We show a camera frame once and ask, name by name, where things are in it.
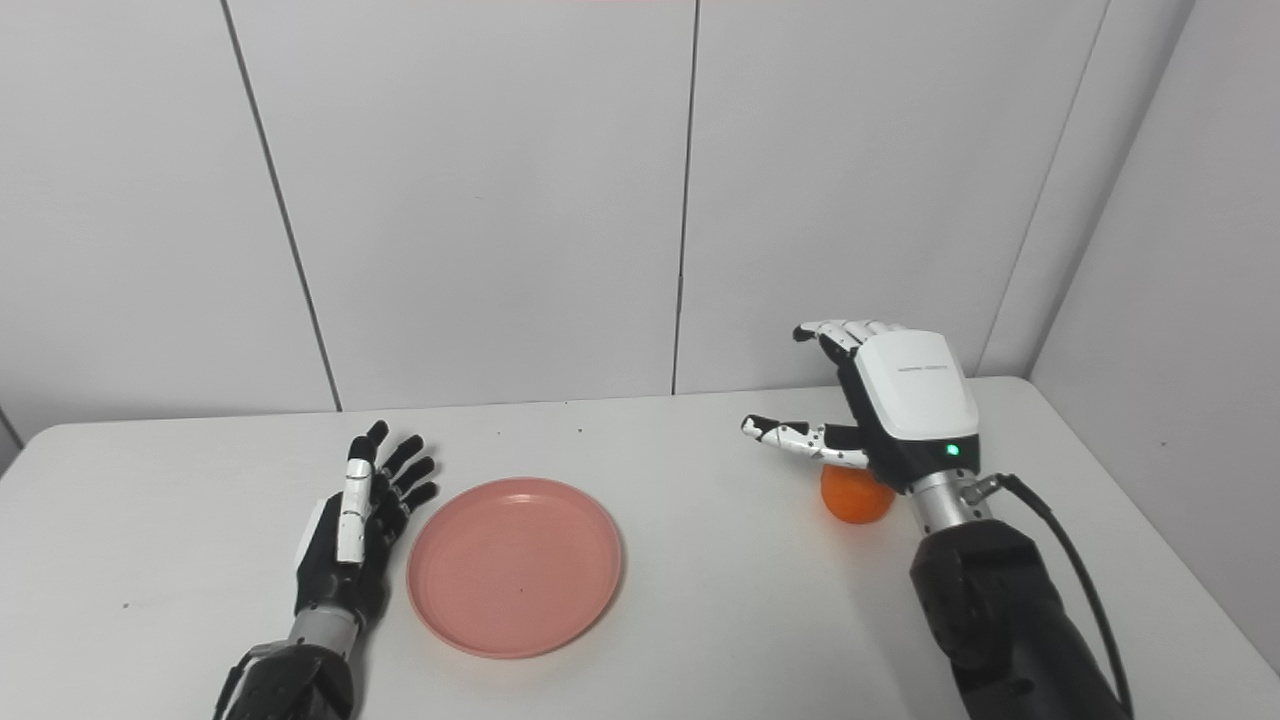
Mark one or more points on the orange fruit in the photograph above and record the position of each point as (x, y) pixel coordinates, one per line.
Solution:
(855, 500)

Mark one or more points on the pink round plate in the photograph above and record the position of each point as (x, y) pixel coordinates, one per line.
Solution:
(515, 568)

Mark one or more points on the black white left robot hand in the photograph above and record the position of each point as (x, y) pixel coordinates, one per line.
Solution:
(335, 575)

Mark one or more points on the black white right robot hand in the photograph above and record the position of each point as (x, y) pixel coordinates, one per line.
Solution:
(910, 395)

